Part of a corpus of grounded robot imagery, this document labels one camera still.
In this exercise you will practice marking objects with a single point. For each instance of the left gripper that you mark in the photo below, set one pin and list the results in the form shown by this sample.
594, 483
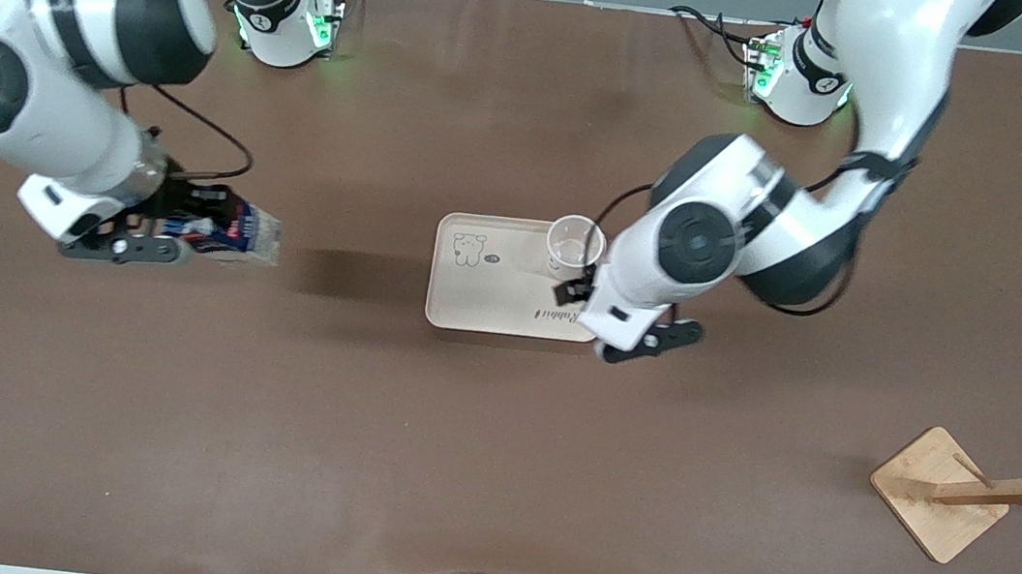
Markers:
577, 290

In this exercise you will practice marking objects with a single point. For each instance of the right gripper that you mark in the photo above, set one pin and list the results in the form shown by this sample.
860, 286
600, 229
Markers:
182, 200

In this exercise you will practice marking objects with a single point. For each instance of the blue milk carton green cap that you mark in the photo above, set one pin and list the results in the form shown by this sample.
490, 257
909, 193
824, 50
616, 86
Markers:
254, 236

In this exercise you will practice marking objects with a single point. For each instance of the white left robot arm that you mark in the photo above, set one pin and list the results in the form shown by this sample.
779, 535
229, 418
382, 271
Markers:
890, 60

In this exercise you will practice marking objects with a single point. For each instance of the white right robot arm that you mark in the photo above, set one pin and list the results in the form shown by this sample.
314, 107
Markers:
35, 112

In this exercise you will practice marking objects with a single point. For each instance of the cream tray with rabbit print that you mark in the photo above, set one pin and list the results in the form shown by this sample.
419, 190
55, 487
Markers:
491, 294

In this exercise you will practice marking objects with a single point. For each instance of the brown table cover sheet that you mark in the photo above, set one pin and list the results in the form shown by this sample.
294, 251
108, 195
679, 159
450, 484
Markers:
489, 470

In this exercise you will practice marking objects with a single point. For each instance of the wooden mug stand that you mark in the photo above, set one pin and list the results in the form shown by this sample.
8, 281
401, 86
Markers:
933, 505

